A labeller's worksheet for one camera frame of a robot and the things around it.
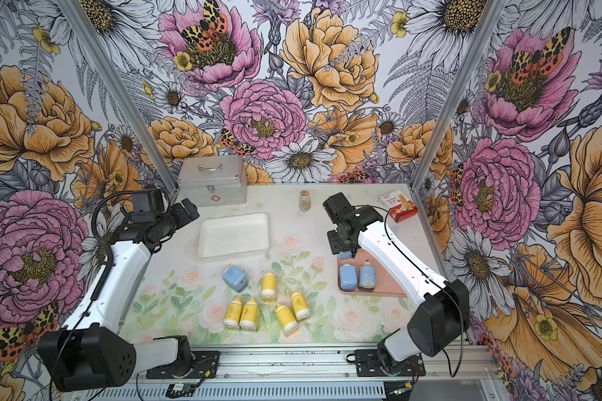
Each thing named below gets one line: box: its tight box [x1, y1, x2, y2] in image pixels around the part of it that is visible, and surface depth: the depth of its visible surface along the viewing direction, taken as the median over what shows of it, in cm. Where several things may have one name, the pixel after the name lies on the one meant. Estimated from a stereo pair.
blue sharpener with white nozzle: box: [358, 259, 377, 293], surface depth 87 cm
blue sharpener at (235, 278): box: [222, 265, 249, 294], surface depth 87 cm
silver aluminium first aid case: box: [178, 155, 248, 208], surface depth 111 cm
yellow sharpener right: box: [290, 289, 312, 321], surface depth 80 cm
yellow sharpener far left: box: [223, 296, 243, 329], surface depth 78 cm
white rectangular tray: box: [197, 213, 271, 262], surface depth 107 cm
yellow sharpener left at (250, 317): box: [239, 297, 260, 332], surface depth 78 cm
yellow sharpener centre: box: [260, 270, 277, 303], surface depth 85 cm
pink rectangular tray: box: [337, 248, 408, 298], surface depth 89 cm
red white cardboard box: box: [378, 189, 419, 224], surface depth 114 cm
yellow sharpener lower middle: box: [274, 303, 299, 338], surface depth 78 cm
